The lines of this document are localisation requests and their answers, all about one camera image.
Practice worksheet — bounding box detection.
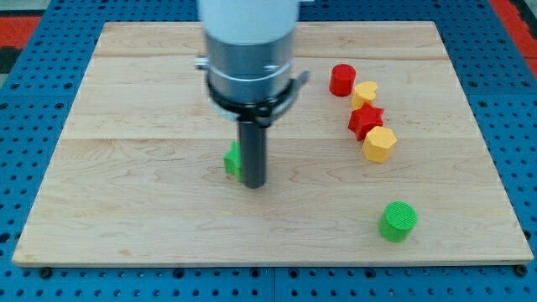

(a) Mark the red cylinder block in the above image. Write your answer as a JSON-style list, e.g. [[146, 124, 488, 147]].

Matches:
[[329, 64, 357, 96]]

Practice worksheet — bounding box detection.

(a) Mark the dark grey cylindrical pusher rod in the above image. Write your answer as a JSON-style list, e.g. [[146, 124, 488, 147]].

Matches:
[[237, 122, 267, 189]]

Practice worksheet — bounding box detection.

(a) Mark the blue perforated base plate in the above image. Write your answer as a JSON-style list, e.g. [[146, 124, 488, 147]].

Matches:
[[1, 0, 536, 301]]

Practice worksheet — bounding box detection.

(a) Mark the yellow hexagon block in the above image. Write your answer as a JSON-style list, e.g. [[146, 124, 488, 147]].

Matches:
[[362, 126, 397, 163]]

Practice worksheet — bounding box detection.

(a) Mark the red star block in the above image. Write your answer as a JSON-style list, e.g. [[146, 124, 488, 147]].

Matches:
[[347, 103, 384, 141]]

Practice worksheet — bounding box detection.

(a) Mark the green cylinder block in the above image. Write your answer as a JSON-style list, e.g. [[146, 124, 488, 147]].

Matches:
[[378, 200, 418, 243]]

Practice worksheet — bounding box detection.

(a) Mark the yellow heart block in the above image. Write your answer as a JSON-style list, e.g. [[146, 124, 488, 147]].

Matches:
[[351, 81, 378, 110]]

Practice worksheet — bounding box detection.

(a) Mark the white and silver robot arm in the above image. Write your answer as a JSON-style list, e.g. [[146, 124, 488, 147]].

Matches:
[[196, 0, 309, 189]]

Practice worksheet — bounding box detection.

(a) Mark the green star block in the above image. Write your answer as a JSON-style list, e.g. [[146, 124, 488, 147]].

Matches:
[[223, 141, 242, 182]]

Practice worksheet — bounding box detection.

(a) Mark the wooden board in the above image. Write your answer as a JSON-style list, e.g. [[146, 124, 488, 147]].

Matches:
[[13, 21, 534, 268]]

